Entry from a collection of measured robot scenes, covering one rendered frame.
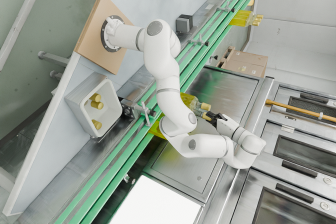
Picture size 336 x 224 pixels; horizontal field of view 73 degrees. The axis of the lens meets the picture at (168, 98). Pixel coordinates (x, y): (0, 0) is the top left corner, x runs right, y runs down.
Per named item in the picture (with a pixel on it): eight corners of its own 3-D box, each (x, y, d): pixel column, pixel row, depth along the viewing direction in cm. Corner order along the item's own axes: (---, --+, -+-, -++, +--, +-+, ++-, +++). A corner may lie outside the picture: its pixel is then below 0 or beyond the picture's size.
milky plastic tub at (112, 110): (85, 132, 104) (99, 139, 100) (63, 98, 88) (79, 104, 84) (110, 106, 113) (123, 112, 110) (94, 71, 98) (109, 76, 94)
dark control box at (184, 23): (176, 30, 151) (187, 32, 147) (175, 19, 145) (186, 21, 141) (182, 24, 155) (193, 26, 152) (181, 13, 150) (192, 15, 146)
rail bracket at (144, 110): (135, 122, 114) (156, 131, 108) (127, 98, 102) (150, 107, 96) (139, 118, 115) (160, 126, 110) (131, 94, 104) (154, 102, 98)
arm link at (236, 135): (245, 138, 111) (240, 135, 112) (247, 126, 105) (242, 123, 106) (236, 148, 107) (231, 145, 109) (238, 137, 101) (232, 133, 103)
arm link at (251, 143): (250, 163, 92) (261, 143, 89) (228, 148, 98) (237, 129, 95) (262, 155, 103) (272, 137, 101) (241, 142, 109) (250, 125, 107)
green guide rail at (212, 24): (137, 104, 110) (151, 109, 107) (137, 103, 109) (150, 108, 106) (247, -23, 210) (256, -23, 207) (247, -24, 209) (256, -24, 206)
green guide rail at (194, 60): (140, 114, 115) (153, 120, 112) (140, 113, 115) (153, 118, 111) (246, -15, 215) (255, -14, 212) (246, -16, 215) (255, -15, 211)
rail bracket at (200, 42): (187, 43, 141) (207, 47, 136) (186, 33, 136) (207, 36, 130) (190, 40, 144) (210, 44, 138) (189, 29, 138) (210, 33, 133)
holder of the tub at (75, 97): (89, 138, 108) (101, 145, 104) (63, 97, 88) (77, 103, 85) (112, 113, 117) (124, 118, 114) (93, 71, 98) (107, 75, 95)
